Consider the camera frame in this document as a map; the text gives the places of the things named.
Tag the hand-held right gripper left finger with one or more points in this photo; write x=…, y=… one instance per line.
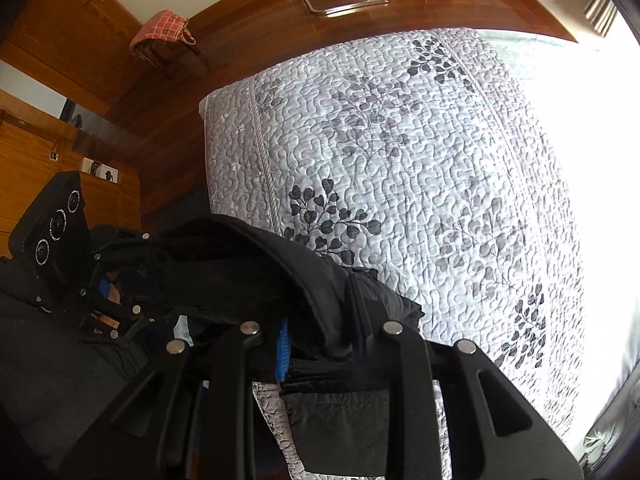
x=282, y=350

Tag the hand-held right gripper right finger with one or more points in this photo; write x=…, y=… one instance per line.
x=400, y=385

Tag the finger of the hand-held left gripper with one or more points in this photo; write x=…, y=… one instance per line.
x=127, y=315
x=125, y=245

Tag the black quilted pants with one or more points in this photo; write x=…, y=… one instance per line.
x=300, y=285

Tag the low wooden cabinet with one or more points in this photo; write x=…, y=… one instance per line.
x=30, y=160

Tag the small black white box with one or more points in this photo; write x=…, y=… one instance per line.
x=100, y=170

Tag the wooden wardrobe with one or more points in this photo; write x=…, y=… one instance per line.
x=60, y=35

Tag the grey floral quilted bedspread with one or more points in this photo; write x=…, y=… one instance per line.
x=425, y=160

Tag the grey bedsheet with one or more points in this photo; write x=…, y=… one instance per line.
x=550, y=47

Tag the striped brown curtain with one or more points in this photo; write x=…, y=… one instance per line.
x=602, y=12

